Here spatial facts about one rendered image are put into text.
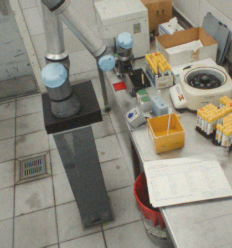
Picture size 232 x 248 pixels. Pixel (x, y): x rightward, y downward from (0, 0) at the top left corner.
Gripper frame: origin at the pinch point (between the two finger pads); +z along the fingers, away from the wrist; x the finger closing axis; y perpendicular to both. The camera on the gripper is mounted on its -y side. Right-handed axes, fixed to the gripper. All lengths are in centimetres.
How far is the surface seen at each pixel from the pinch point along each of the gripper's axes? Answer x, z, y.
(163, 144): 2, -32, 56
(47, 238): -71, 63, 76
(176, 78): 25.0, -11.0, 17.8
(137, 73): 8.0, 1.1, 3.3
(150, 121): 0, -29, 44
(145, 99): 3.7, -18.4, 28.4
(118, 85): -4.3, 1.0, 7.9
